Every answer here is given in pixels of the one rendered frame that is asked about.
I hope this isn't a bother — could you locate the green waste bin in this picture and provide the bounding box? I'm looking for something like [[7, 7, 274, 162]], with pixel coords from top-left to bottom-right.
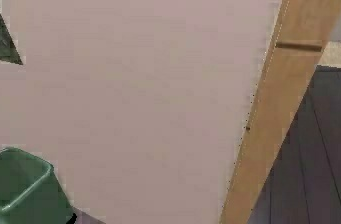
[[0, 146, 78, 224]]

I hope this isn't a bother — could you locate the dark brown door handle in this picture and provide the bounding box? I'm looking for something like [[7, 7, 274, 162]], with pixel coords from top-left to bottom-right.
[[274, 41, 324, 53]]

